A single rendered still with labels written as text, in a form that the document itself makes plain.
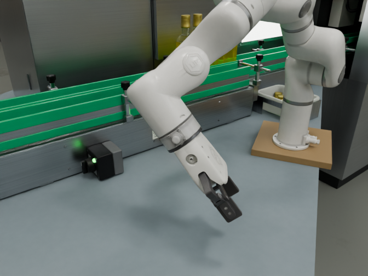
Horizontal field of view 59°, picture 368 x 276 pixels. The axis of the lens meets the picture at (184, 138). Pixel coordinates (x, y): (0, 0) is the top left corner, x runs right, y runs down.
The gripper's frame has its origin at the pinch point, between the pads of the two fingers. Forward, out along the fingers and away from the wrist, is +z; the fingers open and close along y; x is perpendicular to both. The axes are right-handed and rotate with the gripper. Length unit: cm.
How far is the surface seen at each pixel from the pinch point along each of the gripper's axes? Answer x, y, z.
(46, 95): 39, 42, -44
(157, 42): 6, 79, -39
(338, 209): -17, 132, 100
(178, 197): 17.8, 24.5, 2.2
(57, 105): 35, 35, -39
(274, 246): 0.6, 8.9, 18.7
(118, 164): 29.8, 32.4, -14.0
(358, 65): -70, 139, 32
